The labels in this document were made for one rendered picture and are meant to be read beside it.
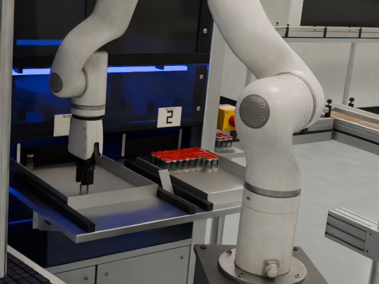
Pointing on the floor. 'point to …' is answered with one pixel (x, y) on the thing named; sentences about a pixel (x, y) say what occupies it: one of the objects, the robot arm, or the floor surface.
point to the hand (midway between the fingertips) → (84, 175)
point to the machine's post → (207, 127)
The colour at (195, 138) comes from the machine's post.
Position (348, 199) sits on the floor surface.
